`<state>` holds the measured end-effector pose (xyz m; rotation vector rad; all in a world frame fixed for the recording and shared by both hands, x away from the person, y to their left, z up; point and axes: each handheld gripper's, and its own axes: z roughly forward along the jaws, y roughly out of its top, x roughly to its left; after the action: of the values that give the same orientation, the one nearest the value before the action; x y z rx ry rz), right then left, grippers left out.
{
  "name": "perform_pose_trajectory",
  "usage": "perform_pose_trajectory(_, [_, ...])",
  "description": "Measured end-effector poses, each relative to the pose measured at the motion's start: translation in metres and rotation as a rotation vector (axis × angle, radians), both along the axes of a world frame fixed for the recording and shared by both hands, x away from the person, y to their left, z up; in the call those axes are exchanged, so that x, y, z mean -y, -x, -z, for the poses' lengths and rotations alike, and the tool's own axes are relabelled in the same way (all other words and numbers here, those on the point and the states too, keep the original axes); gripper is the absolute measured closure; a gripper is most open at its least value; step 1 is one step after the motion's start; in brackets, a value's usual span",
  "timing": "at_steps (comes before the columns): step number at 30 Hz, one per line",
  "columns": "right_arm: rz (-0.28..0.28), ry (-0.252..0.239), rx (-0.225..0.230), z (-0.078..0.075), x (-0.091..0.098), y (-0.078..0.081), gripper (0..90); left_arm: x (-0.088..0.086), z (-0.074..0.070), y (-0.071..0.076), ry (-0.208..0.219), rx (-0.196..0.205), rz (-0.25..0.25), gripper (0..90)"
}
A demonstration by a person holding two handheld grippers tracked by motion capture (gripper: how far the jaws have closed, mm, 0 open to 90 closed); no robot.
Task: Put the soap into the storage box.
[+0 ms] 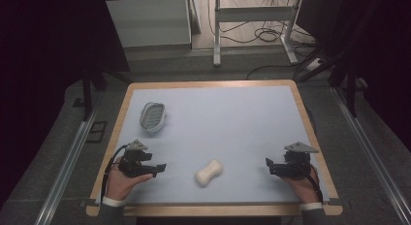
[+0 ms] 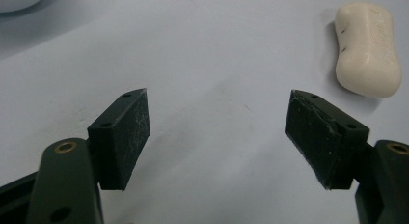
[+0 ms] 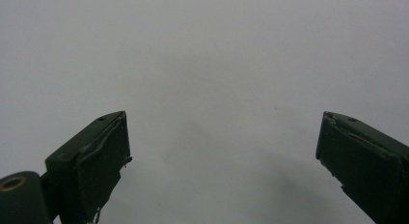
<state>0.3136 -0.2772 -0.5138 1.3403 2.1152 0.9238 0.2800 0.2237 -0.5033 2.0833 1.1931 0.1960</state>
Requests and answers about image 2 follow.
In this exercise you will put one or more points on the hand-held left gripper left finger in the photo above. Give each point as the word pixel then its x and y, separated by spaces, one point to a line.
pixel 120 140

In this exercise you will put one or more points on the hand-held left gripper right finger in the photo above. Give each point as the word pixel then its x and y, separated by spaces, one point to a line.
pixel 324 140

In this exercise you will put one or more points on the cream soap bar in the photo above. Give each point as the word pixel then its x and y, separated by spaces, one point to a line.
pixel 366 48

